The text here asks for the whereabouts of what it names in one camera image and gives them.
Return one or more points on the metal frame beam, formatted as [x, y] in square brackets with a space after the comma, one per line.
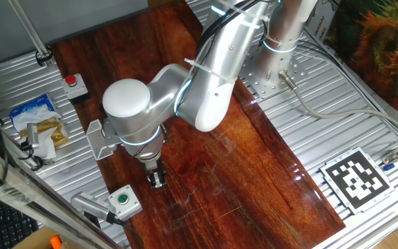
[29, 197]

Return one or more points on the grey box red button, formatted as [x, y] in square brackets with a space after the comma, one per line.
[75, 90]

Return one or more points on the grey box green button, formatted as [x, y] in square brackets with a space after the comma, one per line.
[124, 204]

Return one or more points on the colourful patterned cloth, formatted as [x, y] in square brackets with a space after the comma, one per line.
[382, 48]

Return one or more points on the grey metal pole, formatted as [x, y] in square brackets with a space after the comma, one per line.
[29, 31]

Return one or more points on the glossy brown wooden board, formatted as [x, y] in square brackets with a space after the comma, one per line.
[219, 173]

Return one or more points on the black-white marker board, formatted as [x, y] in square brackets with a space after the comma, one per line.
[357, 180]

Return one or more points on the small orange cap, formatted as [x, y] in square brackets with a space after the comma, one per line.
[56, 242]

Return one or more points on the white printed carton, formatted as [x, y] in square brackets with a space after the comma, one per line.
[318, 24]

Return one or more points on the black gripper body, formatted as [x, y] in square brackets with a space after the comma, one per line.
[154, 167]

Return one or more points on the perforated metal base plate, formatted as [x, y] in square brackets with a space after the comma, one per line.
[254, 83]

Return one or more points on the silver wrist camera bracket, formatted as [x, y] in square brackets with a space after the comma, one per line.
[111, 138]

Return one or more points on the small blue clip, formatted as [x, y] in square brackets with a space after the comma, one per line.
[389, 167]

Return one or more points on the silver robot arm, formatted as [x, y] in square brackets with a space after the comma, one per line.
[130, 114]

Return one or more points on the brown cardboard box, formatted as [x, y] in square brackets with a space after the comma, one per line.
[36, 242]

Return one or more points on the small metal bracket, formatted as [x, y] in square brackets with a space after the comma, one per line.
[389, 158]

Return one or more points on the black keyboard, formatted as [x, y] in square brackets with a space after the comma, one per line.
[9, 224]

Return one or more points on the gold plastic wrapper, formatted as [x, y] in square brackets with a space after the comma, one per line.
[52, 129]

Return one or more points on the blue tissue pack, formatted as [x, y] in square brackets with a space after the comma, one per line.
[29, 106]

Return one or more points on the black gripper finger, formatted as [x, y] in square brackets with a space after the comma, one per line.
[150, 180]
[159, 182]

